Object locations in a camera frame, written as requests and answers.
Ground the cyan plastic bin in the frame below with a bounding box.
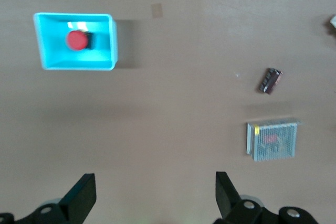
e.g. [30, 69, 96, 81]
[33, 12, 119, 72]

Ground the red push button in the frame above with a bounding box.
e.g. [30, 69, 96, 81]
[65, 29, 98, 51]

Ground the dark brown cylindrical capacitor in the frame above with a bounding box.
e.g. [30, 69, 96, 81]
[257, 67, 284, 95]

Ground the metal mesh power supply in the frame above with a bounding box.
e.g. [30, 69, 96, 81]
[246, 117, 303, 163]

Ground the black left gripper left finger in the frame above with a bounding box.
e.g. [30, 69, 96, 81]
[15, 173, 97, 224]

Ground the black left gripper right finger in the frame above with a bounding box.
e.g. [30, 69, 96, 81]
[213, 171, 266, 224]

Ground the tan tape patch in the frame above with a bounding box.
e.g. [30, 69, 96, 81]
[151, 3, 164, 20]

